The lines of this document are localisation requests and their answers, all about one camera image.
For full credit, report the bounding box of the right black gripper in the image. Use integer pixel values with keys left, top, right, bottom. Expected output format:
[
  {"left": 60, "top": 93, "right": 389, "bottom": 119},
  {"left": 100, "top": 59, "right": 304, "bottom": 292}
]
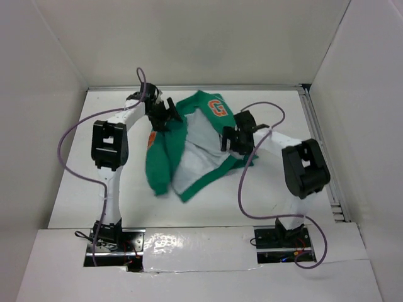
[{"left": 221, "top": 126, "right": 254, "bottom": 155}]

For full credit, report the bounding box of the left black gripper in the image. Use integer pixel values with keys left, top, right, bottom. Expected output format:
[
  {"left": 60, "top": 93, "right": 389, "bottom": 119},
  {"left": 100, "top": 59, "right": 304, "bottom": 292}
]
[{"left": 146, "top": 97, "right": 182, "bottom": 131}]

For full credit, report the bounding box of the green zip jacket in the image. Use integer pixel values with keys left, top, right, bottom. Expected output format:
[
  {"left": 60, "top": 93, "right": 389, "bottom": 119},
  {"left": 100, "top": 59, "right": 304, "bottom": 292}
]
[{"left": 145, "top": 91, "right": 248, "bottom": 203}]

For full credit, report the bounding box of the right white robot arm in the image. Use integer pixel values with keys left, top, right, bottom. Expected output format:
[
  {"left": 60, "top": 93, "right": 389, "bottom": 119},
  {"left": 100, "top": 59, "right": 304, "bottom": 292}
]
[{"left": 221, "top": 110, "right": 331, "bottom": 247}]

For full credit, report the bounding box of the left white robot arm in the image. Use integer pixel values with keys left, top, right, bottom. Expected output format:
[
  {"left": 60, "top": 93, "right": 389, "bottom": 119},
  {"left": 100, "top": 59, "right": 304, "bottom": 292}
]
[{"left": 91, "top": 83, "right": 183, "bottom": 251}]

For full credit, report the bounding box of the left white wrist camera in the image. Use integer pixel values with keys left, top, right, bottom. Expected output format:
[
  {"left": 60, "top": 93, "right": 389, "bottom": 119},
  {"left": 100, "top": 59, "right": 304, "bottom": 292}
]
[{"left": 156, "top": 89, "right": 162, "bottom": 103}]

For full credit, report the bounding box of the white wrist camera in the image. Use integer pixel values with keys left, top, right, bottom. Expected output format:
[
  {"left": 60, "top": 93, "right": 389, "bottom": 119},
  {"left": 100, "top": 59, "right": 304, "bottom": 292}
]
[
  {"left": 156, "top": 89, "right": 162, "bottom": 103},
  {"left": 253, "top": 124, "right": 270, "bottom": 132}
]

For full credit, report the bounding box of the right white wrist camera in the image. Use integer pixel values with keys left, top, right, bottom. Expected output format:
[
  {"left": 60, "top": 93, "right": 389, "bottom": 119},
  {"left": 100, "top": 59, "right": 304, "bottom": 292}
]
[{"left": 253, "top": 124, "right": 270, "bottom": 132}]

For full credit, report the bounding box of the aluminium frame rail back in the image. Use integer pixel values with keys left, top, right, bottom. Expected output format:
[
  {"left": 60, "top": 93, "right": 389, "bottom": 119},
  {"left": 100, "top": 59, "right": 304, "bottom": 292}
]
[{"left": 88, "top": 84, "right": 305, "bottom": 94}]

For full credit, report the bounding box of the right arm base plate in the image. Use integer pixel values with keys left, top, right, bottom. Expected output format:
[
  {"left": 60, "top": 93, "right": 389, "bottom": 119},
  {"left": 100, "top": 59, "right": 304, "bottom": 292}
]
[{"left": 249, "top": 227, "right": 316, "bottom": 264}]

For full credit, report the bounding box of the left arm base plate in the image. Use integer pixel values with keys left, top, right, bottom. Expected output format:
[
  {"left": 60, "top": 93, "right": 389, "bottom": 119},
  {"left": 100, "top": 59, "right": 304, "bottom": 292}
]
[{"left": 83, "top": 228, "right": 146, "bottom": 267}]

